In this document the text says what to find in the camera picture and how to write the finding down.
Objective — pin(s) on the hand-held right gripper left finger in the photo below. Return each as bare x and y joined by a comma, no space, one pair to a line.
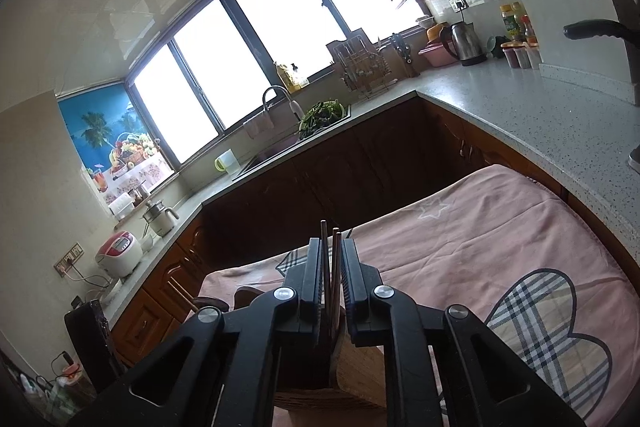
312,287

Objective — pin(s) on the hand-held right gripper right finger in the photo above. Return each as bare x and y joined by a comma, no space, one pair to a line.
352,287

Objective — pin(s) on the wooden utensil holder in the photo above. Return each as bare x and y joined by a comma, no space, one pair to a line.
350,377

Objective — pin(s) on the pale wooden floral chopstick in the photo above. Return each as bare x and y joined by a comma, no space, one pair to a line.
182,297

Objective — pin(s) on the pink tablecloth with plaid hearts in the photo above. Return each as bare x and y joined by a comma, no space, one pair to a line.
450,247

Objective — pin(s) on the wooden base cabinets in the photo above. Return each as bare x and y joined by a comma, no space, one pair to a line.
350,167

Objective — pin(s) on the kitchen sink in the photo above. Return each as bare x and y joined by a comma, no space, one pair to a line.
270,157

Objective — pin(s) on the white electric pot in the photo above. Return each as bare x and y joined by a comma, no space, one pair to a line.
160,219

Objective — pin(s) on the white dishcloth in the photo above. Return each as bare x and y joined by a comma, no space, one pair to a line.
260,124

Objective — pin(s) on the green leafy vegetables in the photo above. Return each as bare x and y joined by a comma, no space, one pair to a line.
322,114

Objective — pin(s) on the white and red rice cooker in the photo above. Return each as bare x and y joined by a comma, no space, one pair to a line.
117,254

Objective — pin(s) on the steel kitchen faucet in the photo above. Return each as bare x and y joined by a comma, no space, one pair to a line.
272,92

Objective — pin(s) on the yellow oil bottle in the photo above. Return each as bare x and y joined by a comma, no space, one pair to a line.
284,77

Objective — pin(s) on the knife block with knives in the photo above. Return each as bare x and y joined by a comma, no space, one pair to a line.
405,57

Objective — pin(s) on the kitchen window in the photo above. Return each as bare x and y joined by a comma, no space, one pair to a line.
240,57

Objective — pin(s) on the pink plastic basin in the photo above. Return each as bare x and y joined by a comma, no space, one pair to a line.
437,56

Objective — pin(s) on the grey speckled countertop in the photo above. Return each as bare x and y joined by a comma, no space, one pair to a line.
525,107

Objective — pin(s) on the orange bowl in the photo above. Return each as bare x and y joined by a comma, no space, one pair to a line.
437,32

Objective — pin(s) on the tropical beach window blind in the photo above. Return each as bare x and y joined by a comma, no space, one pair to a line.
100,122

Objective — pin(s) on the steel electric kettle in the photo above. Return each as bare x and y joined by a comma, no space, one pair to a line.
467,42

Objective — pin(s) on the white bowl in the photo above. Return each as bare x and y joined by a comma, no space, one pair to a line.
425,21

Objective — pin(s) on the spice jar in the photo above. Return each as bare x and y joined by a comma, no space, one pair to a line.
534,56
522,57
509,56

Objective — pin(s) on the dark green cup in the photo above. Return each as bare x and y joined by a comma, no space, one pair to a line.
496,47

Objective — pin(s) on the yellow green drink bottle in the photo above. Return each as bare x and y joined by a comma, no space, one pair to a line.
511,24

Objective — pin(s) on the red cap sauce bottle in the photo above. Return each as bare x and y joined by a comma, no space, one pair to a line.
528,29

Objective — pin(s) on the black wok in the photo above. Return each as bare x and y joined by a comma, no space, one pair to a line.
600,29

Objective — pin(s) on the white wall socket strip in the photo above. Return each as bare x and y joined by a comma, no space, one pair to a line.
67,259

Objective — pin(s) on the wall socket with plug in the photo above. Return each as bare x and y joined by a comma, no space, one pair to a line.
458,3

